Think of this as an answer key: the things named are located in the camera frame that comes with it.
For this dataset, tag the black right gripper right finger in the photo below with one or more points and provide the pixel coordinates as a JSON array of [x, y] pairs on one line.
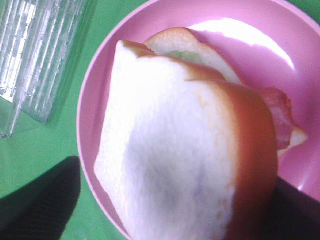
[[292, 215]]

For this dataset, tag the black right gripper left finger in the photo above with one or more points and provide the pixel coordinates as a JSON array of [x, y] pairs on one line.
[[41, 209]]

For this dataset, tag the ham slice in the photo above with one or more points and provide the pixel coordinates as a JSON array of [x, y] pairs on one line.
[[280, 106]]

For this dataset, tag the bread slice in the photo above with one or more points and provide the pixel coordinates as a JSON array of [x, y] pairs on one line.
[[184, 154], [183, 39]]

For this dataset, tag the green table cloth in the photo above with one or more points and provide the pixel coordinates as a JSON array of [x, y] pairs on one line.
[[28, 154]]

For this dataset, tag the left clear plastic tray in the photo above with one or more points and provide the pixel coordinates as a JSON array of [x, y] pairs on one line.
[[40, 45]]

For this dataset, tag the pink round plate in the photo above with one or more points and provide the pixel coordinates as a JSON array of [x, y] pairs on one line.
[[270, 43]]

